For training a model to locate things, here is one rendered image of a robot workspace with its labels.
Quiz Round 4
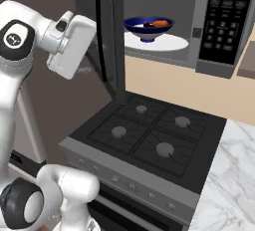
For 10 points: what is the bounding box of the grey microwave oven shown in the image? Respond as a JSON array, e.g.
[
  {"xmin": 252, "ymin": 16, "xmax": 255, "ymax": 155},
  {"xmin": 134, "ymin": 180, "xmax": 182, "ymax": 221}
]
[{"xmin": 73, "ymin": 0, "xmax": 255, "ymax": 80}]

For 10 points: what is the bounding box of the black and grey stove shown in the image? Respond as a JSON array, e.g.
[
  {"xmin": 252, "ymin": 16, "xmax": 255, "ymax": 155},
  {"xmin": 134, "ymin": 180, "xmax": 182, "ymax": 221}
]
[{"xmin": 59, "ymin": 90, "xmax": 229, "ymax": 231}]

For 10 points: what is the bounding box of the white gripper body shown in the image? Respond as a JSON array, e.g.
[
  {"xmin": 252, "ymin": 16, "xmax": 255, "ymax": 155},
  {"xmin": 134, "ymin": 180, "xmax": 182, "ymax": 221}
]
[{"xmin": 46, "ymin": 14, "xmax": 98, "ymax": 81}]

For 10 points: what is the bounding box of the black oven door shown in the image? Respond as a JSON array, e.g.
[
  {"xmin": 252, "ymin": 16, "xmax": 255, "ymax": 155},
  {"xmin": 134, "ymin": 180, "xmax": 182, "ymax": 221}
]
[{"xmin": 87, "ymin": 181, "xmax": 187, "ymax": 231}]

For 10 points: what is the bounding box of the grey microwave door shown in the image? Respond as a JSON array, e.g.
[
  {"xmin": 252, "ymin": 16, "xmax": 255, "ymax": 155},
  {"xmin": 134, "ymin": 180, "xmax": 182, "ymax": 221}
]
[{"xmin": 73, "ymin": 0, "xmax": 128, "ymax": 99}]

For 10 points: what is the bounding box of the white microwave turntable plate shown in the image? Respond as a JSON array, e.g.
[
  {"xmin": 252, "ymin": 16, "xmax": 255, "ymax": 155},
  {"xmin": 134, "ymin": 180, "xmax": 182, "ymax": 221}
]
[{"xmin": 124, "ymin": 31, "xmax": 190, "ymax": 53}]

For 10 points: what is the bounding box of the grey oven door handle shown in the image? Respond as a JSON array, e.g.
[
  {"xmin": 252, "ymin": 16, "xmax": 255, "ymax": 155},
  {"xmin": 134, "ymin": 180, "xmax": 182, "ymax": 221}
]
[{"xmin": 94, "ymin": 194, "xmax": 167, "ymax": 231}]

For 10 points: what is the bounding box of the orange carrot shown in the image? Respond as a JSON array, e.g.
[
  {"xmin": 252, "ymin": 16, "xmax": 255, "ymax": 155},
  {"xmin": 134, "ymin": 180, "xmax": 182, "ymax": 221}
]
[{"xmin": 151, "ymin": 19, "xmax": 169, "ymax": 29}]

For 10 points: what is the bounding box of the black microwave door handle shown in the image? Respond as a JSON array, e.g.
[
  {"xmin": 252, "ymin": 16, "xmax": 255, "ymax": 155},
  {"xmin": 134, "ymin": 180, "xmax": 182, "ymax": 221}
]
[{"xmin": 94, "ymin": 0, "xmax": 109, "ymax": 84}]

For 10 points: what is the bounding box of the blue bowl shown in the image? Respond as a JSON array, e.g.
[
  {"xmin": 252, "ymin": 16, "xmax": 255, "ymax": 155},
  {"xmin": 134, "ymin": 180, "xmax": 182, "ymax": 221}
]
[{"xmin": 123, "ymin": 16, "xmax": 176, "ymax": 44}]

